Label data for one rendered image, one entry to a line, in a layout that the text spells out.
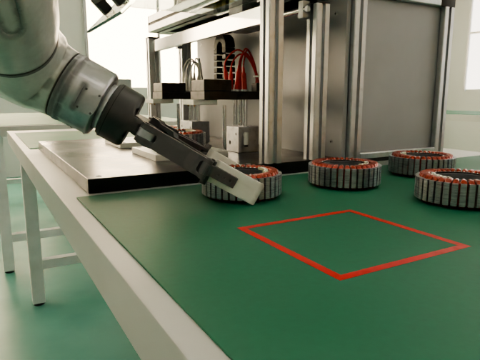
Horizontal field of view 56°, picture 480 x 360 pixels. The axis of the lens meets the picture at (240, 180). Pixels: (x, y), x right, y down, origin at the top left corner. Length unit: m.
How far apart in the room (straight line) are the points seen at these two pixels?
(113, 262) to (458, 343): 0.27
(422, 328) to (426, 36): 0.82
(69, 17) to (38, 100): 5.14
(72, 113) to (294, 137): 0.55
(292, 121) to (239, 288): 0.71
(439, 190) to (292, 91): 0.49
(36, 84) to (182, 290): 0.33
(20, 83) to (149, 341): 0.35
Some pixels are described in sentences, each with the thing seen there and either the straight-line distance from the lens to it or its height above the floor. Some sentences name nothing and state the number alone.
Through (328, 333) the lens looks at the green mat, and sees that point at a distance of 0.28.
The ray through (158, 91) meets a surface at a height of 0.90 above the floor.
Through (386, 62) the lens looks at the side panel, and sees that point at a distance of 0.96.
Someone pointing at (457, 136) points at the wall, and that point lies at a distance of 8.22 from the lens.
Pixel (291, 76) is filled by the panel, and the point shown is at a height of 0.93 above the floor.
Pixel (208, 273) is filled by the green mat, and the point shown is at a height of 0.75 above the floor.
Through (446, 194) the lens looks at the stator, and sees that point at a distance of 0.61.
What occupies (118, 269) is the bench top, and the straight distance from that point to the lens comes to 0.39.
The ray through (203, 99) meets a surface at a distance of 0.92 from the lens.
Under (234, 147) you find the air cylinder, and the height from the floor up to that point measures 0.78.
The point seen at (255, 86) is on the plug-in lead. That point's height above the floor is 0.91.
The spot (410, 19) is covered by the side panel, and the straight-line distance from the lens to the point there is 1.02.
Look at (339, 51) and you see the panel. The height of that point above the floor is 0.97.
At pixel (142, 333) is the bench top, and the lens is 0.34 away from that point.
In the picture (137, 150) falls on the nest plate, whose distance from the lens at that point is 0.94.
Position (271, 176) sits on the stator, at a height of 0.78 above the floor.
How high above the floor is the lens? 0.89
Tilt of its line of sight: 10 degrees down
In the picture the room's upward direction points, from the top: straight up
